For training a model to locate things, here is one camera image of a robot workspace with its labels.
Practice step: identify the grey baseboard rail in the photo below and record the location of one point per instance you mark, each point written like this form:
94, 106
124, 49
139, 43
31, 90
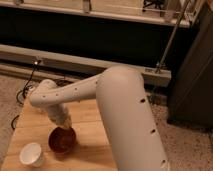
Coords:
78, 64

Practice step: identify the orange ceramic bowl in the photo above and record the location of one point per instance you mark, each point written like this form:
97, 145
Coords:
62, 140

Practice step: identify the metal pole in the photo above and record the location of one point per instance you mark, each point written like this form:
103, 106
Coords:
160, 64

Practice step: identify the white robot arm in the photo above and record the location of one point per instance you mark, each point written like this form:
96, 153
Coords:
125, 112

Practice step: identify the white paper cup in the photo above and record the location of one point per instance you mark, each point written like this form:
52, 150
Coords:
31, 155

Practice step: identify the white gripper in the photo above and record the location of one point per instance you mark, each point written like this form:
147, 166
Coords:
59, 114

